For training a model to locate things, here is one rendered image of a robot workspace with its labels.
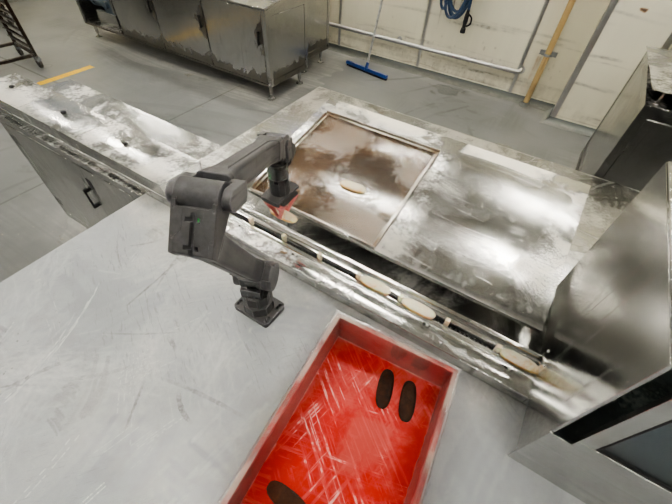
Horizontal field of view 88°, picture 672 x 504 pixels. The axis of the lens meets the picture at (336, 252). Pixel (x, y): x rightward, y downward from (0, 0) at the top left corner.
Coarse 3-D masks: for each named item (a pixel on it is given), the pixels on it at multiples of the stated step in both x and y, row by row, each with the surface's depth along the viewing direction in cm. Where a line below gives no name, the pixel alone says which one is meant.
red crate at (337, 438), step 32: (352, 352) 92; (320, 384) 86; (352, 384) 86; (416, 384) 87; (320, 416) 81; (352, 416) 82; (384, 416) 82; (416, 416) 82; (288, 448) 77; (320, 448) 77; (352, 448) 77; (384, 448) 77; (416, 448) 78; (256, 480) 72; (288, 480) 73; (320, 480) 73; (352, 480) 73; (384, 480) 73
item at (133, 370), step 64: (64, 256) 109; (128, 256) 111; (256, 256) 113; (0, 320) 94; (64, 320) 95; (128, 320) 96; (192, 320) 97; (320, 320) 98; (0, 384) 83; (64, 384) 84; (128, 384) 84; (192, 384) 85; (256, 384) 86; (0, 448) 75; (64, 448) 75; (128, 448) 76; (192, 448) 76; (448, 448) 78; (512, 448) 79
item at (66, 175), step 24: (72, 96) 178; (96, 96) 179; (0, 120) 171; (120, 120) 165; (144, 120) 166; (24, 144) 174; (48, 144) 155; (168, 144) 154; (192, 144) 154; (216, 144) 155; (48, 168) 178; (72, 168) 158; (96, 168) 140; (72, 192) 182; (96, 192) 160; (120, 192) 144; (72, 216) 214; (96, 216) 186
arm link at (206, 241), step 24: (192, 192) 54; (216, 192) 53; (192, 216) 55; (216, 216) 54; (168, 240) 55; (192, 240) 56; (216, 240) 55; (216, 264) 63; (240, 264) 71; (264, 264) 86; (264, 288) 89
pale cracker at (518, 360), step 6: (504, 348) 91; (504, 354) 90; (510, 354) 90; (516, 354) 90; (510, 360) 89; (516, 360) 89; (522, 360) 89; (528, 360) 89; (516, 366) 89; (522, 366) 88; (528, 366) 88; (534, 366) 88; (534, 372) 87
